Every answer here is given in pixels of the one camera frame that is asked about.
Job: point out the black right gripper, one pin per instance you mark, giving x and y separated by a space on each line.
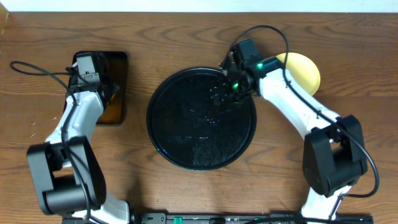
223 87

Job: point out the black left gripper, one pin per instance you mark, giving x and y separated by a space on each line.
109 86

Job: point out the yellow plate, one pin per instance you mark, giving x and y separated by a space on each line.
303 70

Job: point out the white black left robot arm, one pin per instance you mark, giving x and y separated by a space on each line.
67 177

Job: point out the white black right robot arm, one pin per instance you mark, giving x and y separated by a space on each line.
333 157

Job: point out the black rectangular water tray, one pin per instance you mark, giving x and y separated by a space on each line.
114 63

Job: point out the black round serving tray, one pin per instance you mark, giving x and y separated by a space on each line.
192 132

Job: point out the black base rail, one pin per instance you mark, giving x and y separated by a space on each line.
284 217

